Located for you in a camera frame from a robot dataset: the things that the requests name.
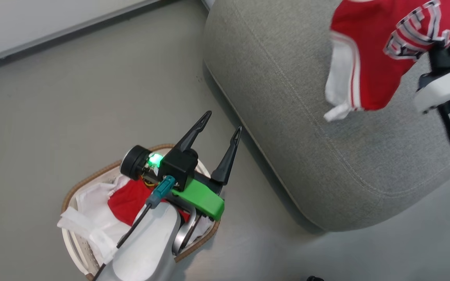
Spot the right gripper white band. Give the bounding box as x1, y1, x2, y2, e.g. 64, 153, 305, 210
413, 37, 450, 114

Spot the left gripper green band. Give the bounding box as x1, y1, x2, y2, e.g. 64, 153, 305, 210
170, 110, 243, 221

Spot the red white sports jersey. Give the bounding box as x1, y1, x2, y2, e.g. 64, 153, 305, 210
323, 0, 450, 122

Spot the grey fabric sofa seat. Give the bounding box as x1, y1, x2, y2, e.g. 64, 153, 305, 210
203, 0, 450, 233

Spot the round wicker laundry basket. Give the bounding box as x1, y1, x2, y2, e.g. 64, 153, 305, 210
61, 143, 221, 281

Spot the round black left gripper motor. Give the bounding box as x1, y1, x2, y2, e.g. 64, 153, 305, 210
120, 145, 152, 180

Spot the red garment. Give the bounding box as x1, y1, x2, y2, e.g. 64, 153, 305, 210
107, 179, 191, 226

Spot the white garment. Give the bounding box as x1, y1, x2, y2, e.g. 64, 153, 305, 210
57, 175, 132, 266

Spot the teal cable connector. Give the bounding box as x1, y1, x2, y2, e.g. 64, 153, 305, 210
145, 175, 176, 208

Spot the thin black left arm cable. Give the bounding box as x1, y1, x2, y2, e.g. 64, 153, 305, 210
91, 203, 152, 281

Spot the dark wall baseboard strip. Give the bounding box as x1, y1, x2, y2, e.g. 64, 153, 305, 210
0, 0, 179, 75

